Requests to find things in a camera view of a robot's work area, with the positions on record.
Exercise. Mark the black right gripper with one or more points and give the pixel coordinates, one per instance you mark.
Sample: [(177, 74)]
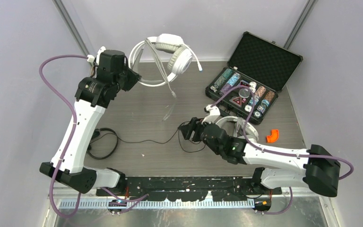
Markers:
[(194, 125)]

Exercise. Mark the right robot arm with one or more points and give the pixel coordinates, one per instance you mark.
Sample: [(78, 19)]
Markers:
[(236, 142)]

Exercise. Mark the small white headphones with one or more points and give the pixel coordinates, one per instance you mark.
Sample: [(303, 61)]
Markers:
[(171, 55)]

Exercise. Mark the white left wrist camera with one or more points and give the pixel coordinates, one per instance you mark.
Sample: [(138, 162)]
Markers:
[(94, 60)]

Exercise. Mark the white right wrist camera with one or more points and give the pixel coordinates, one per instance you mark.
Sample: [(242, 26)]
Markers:
[(212, 112)]

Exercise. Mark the orange curved plastic piece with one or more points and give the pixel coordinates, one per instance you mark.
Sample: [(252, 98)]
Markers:
[(273, 136)]

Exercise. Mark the black poker chip case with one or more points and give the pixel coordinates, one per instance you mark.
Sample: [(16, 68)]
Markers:
[(253, 77)]

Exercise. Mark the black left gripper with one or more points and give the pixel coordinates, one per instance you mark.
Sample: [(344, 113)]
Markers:
[(134, 77)]

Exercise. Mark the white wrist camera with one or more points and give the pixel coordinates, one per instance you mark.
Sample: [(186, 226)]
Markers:
[(94, 60), (212, 112)]

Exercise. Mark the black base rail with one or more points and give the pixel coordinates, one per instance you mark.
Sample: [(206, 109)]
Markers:
[(197, 188)]

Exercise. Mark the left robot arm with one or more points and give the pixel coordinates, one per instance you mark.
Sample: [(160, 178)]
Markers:
[(92, 98)]

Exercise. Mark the large white grey headphones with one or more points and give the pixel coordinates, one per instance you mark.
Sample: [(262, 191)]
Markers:
[(242, 128)]

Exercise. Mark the black headphones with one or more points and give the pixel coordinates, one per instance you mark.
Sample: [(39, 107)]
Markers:
[(103, 144)]

